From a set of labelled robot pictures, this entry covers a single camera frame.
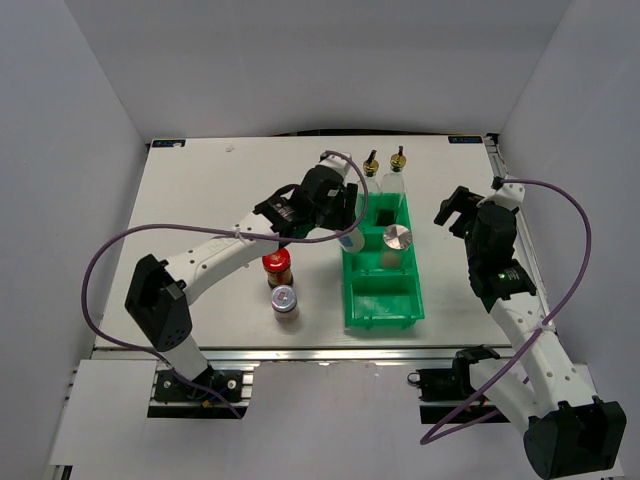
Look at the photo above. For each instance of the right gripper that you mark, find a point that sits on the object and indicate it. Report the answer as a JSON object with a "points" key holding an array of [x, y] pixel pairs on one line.
{"points": [[461, 201]]}

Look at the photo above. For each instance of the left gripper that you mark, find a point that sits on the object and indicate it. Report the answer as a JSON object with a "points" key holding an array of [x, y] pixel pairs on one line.
{"points": [[343, 216]]}

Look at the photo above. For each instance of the blue label white jar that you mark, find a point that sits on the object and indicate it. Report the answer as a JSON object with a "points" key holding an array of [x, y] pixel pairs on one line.
{"points": [[352, 242]]}

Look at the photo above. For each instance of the clear oil bottle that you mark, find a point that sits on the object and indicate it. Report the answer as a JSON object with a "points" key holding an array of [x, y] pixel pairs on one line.
{"points": [[370, 168]]}

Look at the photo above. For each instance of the dark sauce glass bottle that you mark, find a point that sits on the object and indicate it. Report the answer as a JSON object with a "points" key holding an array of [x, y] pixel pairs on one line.
{"points": [[392, 189]]}

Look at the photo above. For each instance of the silver lid spice jar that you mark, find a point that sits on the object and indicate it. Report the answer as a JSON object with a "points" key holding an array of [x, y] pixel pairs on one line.
{"points": [[397, 239]]}

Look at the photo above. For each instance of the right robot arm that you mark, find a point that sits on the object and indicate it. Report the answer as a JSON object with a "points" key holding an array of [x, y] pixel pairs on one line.
{"points": [[566, 428]]}

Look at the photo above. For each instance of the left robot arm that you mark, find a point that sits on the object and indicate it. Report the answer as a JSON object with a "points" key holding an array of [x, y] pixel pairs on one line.
{"points": [[161, 291]]}

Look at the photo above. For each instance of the right table logo sticker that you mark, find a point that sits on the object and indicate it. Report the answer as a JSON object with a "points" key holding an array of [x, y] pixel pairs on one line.
{"points": [[465, 139]]}

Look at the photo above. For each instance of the table logo sticker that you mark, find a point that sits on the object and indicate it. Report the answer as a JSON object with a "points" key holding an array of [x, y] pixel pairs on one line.
{"points": [[465, 139], [168, 143]]}

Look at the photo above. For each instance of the red lid sauce jar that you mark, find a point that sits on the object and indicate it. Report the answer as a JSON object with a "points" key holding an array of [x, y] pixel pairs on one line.
{"points": [[277, 267]]}

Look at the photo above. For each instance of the green divided bin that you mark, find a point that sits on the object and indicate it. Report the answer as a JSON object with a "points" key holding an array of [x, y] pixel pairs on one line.
{"points": [[381, 286]]}

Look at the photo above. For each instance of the small silver lid jar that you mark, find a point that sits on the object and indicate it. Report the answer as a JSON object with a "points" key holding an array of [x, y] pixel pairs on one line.
{"points": [[284, 302]]}

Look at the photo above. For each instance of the left table logo sticker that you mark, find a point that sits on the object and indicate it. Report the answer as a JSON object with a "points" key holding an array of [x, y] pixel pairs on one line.
{"points": [[168, 143]]}

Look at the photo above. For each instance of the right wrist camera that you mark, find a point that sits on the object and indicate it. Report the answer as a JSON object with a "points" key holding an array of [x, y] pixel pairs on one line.
{"points": [[506, 193]]}

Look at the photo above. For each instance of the right aluminium rail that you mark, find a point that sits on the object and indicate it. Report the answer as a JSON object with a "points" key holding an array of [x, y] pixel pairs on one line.
{"points": [[524, 248]]}

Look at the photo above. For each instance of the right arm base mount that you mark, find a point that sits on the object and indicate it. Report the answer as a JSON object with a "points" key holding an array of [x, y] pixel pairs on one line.
{"points": [[439, 395]]}

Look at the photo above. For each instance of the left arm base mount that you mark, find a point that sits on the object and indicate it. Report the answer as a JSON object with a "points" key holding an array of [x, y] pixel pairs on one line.
{"points": [[219, 394]]}

